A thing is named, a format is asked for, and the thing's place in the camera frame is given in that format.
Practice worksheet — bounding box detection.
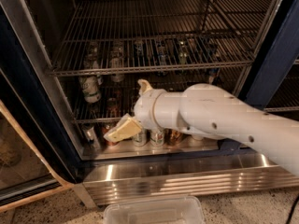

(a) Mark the red cola can bottom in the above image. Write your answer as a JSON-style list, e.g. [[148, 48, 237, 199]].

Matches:
[[102, 122, 118, 147]]

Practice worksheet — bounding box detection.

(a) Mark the clear plastic bin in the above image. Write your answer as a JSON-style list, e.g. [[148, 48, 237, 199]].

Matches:
[[103, 196, 206, 224]]

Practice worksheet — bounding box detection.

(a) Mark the stainless fridge base grille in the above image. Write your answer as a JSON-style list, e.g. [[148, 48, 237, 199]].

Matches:
[[83, 153, 299, 205]]

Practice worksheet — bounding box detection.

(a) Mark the orange can bottom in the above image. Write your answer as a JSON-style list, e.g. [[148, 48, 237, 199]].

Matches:
[[169, 130, 183, 145]]

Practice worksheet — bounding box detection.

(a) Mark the blue can middle shelf centre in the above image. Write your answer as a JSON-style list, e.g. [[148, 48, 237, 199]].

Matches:
[[156, 40, 168, 77]]

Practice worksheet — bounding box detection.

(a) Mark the blue can middle shelf right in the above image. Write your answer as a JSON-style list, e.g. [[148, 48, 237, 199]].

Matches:
[[207, 68, 220, 84]]

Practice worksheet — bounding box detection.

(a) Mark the white green can bottom right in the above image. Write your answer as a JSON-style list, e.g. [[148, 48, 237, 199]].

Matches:
[[192, 134, 204, 141]]

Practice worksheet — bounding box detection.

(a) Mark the open glass fridge door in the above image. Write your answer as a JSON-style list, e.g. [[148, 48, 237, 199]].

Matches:
[[0, 8, 78, 212]]

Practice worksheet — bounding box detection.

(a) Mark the middle wire shelf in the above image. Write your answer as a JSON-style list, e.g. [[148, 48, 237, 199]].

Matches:
[[70, 66, 244, 125]]

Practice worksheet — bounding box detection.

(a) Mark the blue fridge centre pillar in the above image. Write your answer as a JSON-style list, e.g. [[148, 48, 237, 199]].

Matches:
[[217, 0, 299, 156]]

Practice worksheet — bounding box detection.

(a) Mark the black cable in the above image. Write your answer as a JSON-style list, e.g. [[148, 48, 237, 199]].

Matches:
[[285, 193, 299, 224]]

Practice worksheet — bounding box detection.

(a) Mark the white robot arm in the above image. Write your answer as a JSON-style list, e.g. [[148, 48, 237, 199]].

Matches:
[[104, 79, 299, 175]]

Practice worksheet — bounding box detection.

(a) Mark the top wire shelf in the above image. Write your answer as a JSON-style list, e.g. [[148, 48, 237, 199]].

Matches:
[[51, 0, 271, 77]]

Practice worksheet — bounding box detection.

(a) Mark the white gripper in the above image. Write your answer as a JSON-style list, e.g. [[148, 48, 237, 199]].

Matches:
[[104, 79, 166, 143]]

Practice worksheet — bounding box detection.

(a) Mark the white can middle shelf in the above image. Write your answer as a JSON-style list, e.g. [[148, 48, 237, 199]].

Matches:
[[109, 41, 124, 83]]

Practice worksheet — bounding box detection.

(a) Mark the wire shelf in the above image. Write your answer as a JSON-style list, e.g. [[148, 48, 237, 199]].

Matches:
[[51, 0, 271, 77], [70, 66, 244, 125]]

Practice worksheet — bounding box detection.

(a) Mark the blue can shelf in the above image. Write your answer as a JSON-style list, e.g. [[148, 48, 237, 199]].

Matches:
[[156, 40, 168, 77], [207, 68, 220, 84]]

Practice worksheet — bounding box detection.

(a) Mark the silver can bottom left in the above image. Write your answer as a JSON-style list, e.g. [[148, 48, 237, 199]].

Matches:
[[81, 123, 101, 149]]

